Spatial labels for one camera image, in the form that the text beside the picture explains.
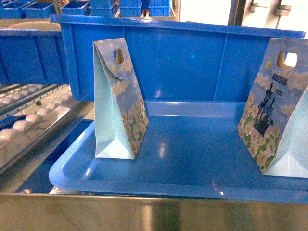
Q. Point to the blue bin at left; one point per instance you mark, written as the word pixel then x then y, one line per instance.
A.
pixel 32 57

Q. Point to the large blue plastic bin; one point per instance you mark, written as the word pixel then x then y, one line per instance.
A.
pixel 173 61

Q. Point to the steel shelf front rail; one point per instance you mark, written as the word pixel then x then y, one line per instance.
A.
pixel 46 212

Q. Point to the white roller conveyor track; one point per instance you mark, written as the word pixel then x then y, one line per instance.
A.
pixel 27 113

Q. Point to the flower gift bag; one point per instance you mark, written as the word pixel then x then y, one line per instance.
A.
pixel 274 125
pixel 120 115

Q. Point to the blue plastic tray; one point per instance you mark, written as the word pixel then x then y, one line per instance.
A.
pixel 190 149

